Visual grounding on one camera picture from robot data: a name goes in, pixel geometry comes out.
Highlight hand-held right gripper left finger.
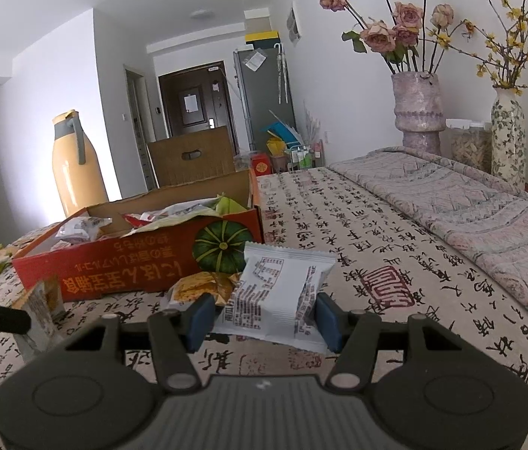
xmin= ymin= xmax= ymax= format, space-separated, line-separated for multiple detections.
xmin=58 ymin=293 xmax=218 ymax=391

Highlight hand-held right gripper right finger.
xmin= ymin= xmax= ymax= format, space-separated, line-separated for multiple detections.
xmin=314 ymin=293 xmax=473 ymax=391

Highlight tan snack packet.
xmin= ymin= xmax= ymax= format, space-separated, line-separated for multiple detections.
xmin=16 ymin=276 xmax=67 ymax=354

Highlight white red-print snack packet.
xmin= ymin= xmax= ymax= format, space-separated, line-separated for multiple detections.
xmin=212 ymin=241 xmax=337 ymax=354

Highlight red cardboard box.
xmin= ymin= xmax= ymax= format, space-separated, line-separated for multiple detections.
xmin=12 ymin=169 xmax=265 ymax=303

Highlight pile of mixed snacks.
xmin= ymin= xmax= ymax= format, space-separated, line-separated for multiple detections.
xmin=51 ymin=192 xmax=250 ymax=251

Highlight yellow snack packet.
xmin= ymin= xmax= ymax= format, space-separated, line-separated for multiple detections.
xmin=165 ymin=272 xmax=241 ymax=312

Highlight brown chair back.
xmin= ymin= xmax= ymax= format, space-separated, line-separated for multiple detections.
xmin=147 ymin=126 xmax=236 ymax=188

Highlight yellow thermos jug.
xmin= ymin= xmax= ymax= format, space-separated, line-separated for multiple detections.
xmin=52 ymin=109 xmax=109 ymax=219

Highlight red carton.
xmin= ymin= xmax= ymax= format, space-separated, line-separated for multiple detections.
xmin=251 ymin=152 xmax=271 ymax=176

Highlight grey quilted blanket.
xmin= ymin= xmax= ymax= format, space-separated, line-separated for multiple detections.
xmin=327 ymin=146 xmax=528 ymax=333

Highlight dark brown door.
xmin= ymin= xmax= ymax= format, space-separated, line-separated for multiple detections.
xmin=158 ymin=61 xmax=239 ymax=148

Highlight pale dried flower bunch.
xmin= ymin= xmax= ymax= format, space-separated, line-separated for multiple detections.
xmin=301 ymin=100 xmax=325 ymax=144

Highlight grey refrigerator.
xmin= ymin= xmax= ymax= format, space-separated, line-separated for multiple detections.
xmin=233 ymin=42 xmax=297 ymax=151

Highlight pink textured vase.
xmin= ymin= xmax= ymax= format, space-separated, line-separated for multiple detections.
xmin=391 ymin=71 xmax=447 ymax=155

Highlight white folded umbrella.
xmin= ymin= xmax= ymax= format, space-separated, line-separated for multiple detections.
xmin=274 ymin=43 xmax=289 ymax=104

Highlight floral ceramic vase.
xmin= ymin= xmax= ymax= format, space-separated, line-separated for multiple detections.
xmin=491 ymin=87 xmax=527 ymax=183

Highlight pink rose bouquet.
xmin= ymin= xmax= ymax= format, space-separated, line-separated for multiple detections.
xmin=311 ymin=0 xmax=475 ymax=76

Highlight yellow blossom branches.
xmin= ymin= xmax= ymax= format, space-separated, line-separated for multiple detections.
xmin=437 ymin=0 xmax=528 ymax=97

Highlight wire storage cart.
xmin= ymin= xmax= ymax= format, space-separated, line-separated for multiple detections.
xmin=287 ymin=143 xmax=325 ymax=172

